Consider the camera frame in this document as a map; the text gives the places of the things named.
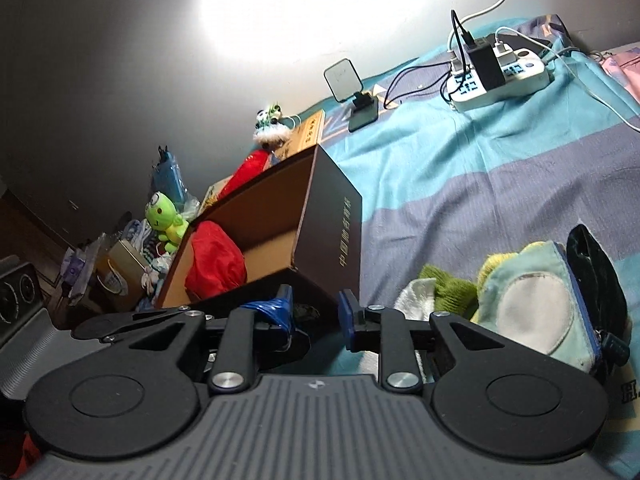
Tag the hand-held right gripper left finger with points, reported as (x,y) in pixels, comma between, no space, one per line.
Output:
(280,310)

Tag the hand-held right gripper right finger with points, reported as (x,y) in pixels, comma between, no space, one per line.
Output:
(345,317)

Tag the white fluffy cloth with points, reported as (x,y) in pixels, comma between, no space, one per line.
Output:
(415,300)

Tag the red cloth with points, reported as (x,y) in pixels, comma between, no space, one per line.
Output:
(215,260)

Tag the brown cardboard box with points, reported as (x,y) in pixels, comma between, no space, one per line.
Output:
(325,210)

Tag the dark velvet cloth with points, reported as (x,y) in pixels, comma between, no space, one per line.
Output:
(595,265)

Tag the clear plastic bag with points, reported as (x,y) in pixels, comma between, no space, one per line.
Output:
(80,270)

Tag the green sock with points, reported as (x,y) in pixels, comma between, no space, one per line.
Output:
(450,287)

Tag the picture book with red print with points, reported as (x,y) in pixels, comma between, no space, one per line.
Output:
(210,197)

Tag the red long plush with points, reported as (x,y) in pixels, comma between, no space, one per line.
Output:
(247,170)

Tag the green frog plush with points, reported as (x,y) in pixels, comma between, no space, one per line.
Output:
(165,215)

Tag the blue packaged item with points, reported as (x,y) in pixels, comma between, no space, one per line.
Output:
(167,175)

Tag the yellow brown book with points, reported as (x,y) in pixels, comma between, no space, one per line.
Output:
(310,130)

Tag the panda plush toy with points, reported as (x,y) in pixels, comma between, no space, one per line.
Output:
(270,127)

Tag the phone stand with square mirror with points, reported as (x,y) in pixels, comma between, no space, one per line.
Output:
(345,77)

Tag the black charger block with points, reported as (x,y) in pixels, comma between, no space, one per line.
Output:
(482,67)

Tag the white power strip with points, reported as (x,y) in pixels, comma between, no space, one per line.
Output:
(520,80)

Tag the dark phone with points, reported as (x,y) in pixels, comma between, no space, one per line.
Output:
(527,40)

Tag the pink cloth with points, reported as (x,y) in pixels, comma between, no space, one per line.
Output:
(625,67)

